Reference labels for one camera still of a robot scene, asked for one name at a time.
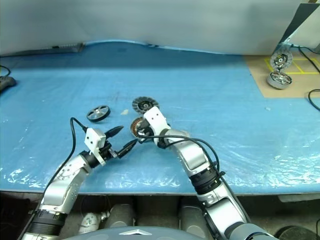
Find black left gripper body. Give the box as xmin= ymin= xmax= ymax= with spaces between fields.
xmin=98 ymin=141 xmax=120 ymax=161

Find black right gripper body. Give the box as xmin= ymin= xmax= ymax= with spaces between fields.
xmin=138 ymin=122 xmax=157 ymax=142

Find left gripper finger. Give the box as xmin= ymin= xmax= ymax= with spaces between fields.
xmin=116 ymin=138 xmax=139 ymax=159
xmin=104 ymin=125 xmax=124 ymax=139

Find silver motor housing copper windings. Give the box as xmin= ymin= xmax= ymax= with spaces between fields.
xmin=129 ymin=117 xmax=146 ymax=139

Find finned silver motor cover disc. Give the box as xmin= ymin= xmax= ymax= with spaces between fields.
xmin=131 ymin=96 xmax=154 ymax=113
xmin=270 ymin=45 xmax=293 ymax=70

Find silver spoked rotor black rim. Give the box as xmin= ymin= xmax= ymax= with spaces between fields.
xmin=86 ymin=104 xmax=112 ymax=123

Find silver motor housing with rotor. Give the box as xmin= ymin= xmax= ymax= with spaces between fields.
xmin=266 ymin=70 xmax=294 ymax=90

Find blue plastic table cover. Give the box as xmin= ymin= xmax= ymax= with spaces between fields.
xmin=0 ymin=38 xmax=320 ymax=197

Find white rounded object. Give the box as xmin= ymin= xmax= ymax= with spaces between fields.
xmin=79 ymin=211 xmax=111 ymax=235

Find grey robot torso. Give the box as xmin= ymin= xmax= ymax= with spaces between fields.
xmin=62 ymin=226 xmax=201 ymax=240

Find brown cardboard sheet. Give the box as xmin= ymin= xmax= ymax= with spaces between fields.
xmin=243 ymin=53 xmax=320 ymax=99

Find dark round base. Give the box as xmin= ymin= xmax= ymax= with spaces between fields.
xmin=273 ymin=225 xmax=313 ymax=240

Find black and white stand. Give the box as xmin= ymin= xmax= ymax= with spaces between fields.
xmin=278 ymin=2 xmax=320 ymax=55

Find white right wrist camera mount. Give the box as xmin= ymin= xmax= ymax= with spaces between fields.
xmin=143 ymin=106 xmax=169 ymax=146

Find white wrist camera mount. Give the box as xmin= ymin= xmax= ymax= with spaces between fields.
xmin=143 ymin=106 xmax=169 ymax=146
xmin=84 ymin=127 xmax=107 ymax=166

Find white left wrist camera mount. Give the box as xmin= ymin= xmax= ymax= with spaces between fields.
xmin=84 ymin=127 xmax=107 ymax=166

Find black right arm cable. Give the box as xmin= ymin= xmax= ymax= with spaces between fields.
xmin=141 ymin=134 xmax=226 ymax=181

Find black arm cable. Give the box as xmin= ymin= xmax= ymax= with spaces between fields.
xmin=141 ymin=134 xmax=226 ymax=181
xmin=42 ymin=116 xmax=89 ymax=201

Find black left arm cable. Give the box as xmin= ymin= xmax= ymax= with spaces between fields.
xmin=42 ymin=116 xmax=89 ymax=201

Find black controller cable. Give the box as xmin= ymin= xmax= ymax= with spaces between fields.
xmin=0 ymin=64 xmax=12 ymax=78

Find black looped cable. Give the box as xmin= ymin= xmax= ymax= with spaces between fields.
xmin=307 ymin=89 xmax=320 ymax=111

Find thin black cable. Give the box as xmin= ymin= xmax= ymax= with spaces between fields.
xmin=289 ymin=43 xmax=320 ymax=74

